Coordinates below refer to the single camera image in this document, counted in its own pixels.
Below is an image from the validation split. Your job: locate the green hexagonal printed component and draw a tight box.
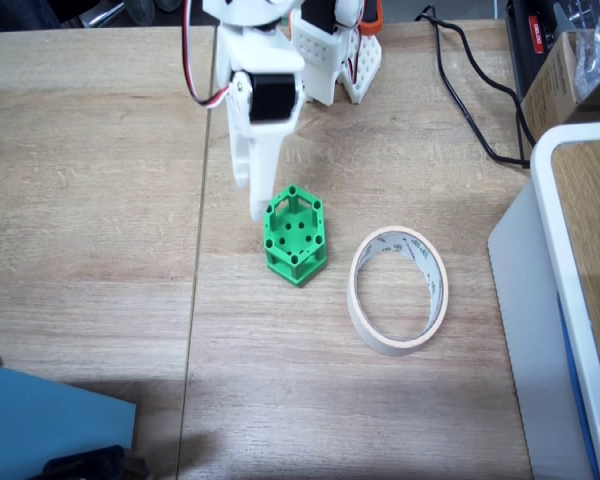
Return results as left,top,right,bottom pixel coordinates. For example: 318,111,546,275
262,184,329,290

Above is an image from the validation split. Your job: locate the orange table clamp black knob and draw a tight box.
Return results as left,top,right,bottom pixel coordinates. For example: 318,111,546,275
357,0,384,36

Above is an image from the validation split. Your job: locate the black mesh office chair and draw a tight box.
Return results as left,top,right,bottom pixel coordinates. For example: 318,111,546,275
62,0,201,29

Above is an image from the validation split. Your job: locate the beige masking tape roll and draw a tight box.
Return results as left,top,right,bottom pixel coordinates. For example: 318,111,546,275
347,225,450,358

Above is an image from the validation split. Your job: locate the black power strip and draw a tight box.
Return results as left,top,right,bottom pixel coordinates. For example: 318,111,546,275
504,0,569,101

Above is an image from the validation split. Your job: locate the person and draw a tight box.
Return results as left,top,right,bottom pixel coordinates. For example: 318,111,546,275
0,0,64,34

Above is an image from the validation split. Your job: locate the brown cardboard box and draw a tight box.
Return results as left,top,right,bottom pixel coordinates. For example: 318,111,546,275
519,29,600,146

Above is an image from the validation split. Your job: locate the white plastic container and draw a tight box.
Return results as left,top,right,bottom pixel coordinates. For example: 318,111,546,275
487,121,600,480

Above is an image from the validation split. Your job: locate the clear plastic bag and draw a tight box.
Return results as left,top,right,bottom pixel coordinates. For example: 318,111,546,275
554,0,600,101

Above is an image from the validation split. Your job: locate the blue sheet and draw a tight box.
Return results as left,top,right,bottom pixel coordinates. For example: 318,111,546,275
0,362,137,480

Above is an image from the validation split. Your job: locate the black object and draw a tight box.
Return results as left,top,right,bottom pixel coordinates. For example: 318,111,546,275
42,444,149,480

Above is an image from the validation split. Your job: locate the red white black servo cable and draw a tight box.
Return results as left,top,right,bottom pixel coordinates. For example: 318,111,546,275
344,29,376,87
182,0,231,110

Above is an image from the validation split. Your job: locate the long black power cable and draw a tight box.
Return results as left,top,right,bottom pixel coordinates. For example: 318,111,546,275
413,3,532,169

